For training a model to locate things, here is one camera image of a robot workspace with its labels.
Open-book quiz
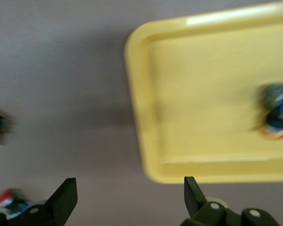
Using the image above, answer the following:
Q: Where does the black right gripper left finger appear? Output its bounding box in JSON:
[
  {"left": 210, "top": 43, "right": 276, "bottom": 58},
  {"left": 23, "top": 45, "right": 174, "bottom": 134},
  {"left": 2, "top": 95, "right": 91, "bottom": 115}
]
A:
[{"left": 0, "top": 178, "right": 78, "bottom": 226}]

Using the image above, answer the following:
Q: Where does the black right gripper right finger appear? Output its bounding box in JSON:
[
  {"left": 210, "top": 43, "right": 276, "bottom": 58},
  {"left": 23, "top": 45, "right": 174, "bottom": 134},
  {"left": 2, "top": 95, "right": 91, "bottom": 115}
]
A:
[{"left": 179, "top": 176, "right": 283, "bottom": 226}]

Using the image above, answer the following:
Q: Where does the red push button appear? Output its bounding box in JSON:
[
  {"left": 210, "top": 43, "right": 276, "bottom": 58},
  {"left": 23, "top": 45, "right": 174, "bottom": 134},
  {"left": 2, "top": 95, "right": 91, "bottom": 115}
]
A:
[{"left": 0, "top": 188, "right": 30, "bottom": 218}]

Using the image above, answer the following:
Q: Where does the yellow plastic tray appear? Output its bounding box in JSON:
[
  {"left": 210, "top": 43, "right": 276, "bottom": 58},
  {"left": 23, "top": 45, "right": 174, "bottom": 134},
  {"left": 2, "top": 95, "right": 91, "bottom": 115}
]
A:
[{"left": 124, "top": 0, "right": 283, "bottom": 186}]

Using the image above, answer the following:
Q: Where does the brown table mat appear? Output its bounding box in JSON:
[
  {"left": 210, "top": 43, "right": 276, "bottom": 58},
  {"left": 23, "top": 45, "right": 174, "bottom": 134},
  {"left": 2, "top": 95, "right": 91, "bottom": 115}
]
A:
[{"left": 0, "top": 0, "right": 283, "bottom": 226}]

